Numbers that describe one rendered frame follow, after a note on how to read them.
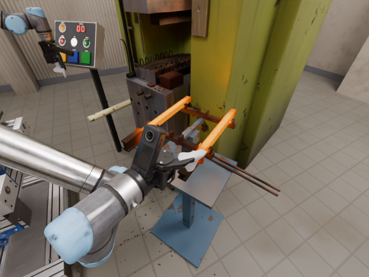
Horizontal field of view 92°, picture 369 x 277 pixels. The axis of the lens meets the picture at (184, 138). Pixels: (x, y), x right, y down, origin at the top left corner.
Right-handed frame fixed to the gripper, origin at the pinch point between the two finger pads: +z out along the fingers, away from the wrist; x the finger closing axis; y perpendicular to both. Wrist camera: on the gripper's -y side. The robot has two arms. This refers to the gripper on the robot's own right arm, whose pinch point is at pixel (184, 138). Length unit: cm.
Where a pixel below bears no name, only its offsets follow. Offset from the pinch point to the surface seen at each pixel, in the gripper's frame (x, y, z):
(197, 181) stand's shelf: -0.1, 33.6, 17.7
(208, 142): 2.9, 6.7, 12.6
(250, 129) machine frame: 3, 43, 102
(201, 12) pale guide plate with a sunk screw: -28, -31, 49
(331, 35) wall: 40, -26, 439
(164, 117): -20.3, 7.1, 16.3
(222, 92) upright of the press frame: -11, 3, 54
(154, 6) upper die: -51, -31, 44
